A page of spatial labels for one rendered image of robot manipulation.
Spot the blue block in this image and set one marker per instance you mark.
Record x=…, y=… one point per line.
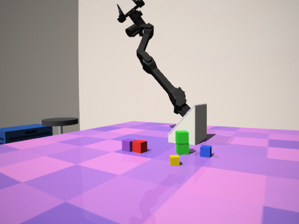
x=205, y=151

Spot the green block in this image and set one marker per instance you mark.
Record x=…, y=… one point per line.
x=182, y=149
x=182, y=137

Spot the yellow cube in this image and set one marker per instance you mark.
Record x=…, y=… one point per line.
x=174, y=160

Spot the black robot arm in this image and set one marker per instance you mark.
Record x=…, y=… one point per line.
x=176, y=95

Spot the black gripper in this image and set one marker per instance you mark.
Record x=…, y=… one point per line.
x=133, y=14

